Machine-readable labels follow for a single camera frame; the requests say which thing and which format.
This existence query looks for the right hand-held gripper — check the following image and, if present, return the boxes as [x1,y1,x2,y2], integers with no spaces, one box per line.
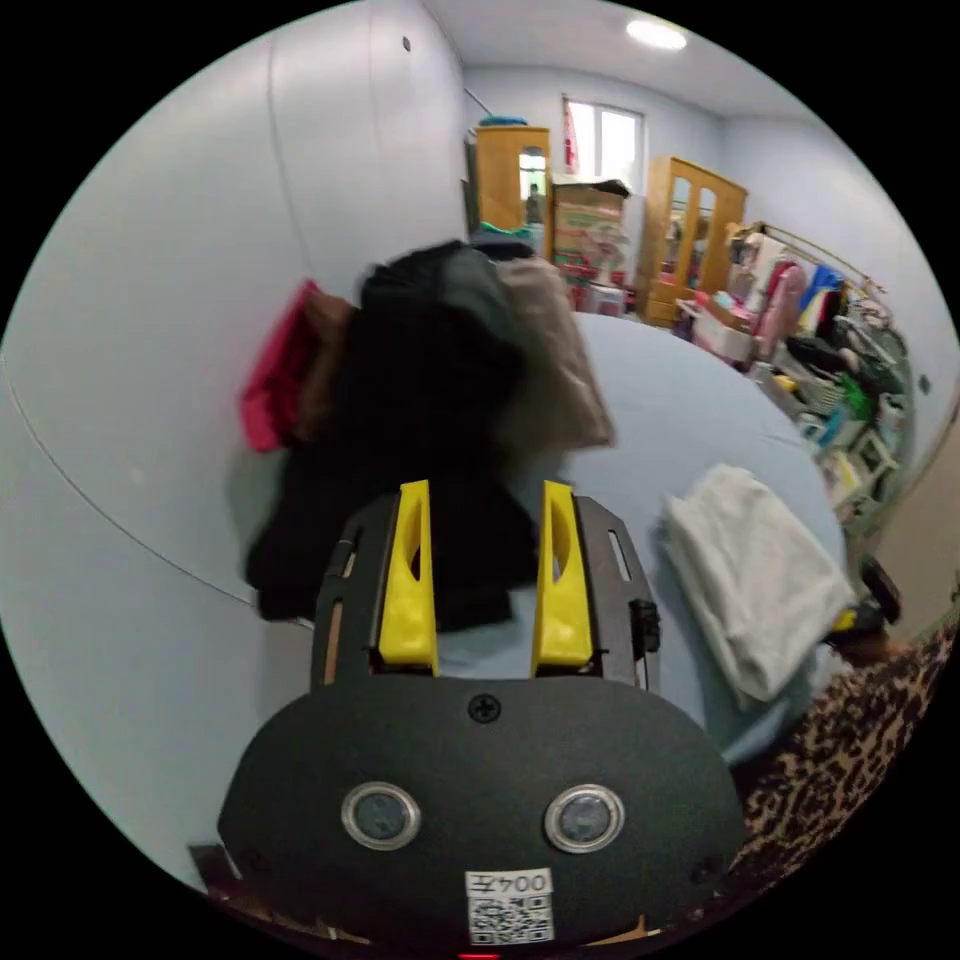
[829,556,904,640]

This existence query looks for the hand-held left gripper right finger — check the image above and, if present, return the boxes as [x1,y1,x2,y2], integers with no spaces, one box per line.
[530,479,595,674]

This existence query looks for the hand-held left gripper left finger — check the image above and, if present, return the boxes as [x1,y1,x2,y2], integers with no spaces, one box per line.
[377,479,439,674]

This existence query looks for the white long sleeve shirt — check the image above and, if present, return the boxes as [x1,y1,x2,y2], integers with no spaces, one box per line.
[658,463,858,712]

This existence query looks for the person's right hand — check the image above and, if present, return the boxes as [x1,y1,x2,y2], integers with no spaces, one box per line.
[843,631,905,667]

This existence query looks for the person's body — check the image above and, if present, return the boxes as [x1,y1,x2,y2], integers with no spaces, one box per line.
[731,618,960,905]

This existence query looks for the pile of clothes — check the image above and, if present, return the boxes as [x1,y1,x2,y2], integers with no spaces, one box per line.
[239,239,618,624]

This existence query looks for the bed with light blue sheet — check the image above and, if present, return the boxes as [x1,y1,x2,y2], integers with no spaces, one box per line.
[431,311,850,768]

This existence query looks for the clothes rack with garments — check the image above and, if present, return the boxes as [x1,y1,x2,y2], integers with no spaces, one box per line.
[674,221,918,530]

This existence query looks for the printed carton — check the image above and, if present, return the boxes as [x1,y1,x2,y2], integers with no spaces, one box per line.
[549,174,633,309]

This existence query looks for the wide wooden cupboard, glass doors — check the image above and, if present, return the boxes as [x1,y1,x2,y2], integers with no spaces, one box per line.
[635,155,749,329]

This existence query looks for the narrow wooden cupboard with mirror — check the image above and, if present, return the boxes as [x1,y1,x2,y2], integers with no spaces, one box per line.
[472,125,554,235]

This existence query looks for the window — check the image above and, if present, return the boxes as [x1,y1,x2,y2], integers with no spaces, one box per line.
[562,93,646,198]

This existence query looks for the round ceiling lamp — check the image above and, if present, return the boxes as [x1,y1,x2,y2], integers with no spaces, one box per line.
[625,18,688,52]

